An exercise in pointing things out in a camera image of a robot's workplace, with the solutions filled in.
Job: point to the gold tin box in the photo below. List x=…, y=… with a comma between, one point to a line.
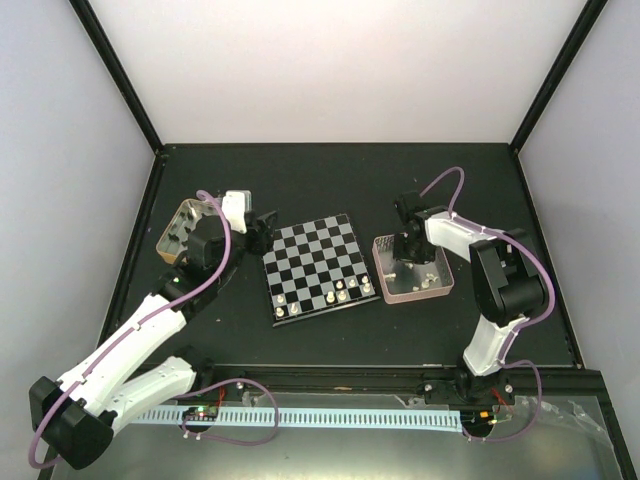
x=173, y=240

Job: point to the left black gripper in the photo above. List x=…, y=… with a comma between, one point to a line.
x=262, y=235

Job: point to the pink tin box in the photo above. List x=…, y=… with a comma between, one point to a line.
x=403, y=282

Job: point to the white slotted cable duct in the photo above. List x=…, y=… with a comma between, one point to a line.
x=312, y=418

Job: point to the small circuit board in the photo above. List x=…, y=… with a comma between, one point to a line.
x=201, y=413

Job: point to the black white chess board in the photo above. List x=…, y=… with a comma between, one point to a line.
x=306, y=262

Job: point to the black aluminium frame rail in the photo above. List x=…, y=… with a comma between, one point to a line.
x=439, y=385

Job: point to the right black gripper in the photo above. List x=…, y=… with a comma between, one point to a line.
x=400, y=254

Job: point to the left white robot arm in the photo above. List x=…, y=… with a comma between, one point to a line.
x=80, y=413

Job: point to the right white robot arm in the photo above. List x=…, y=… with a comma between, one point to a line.
x=511, y=287

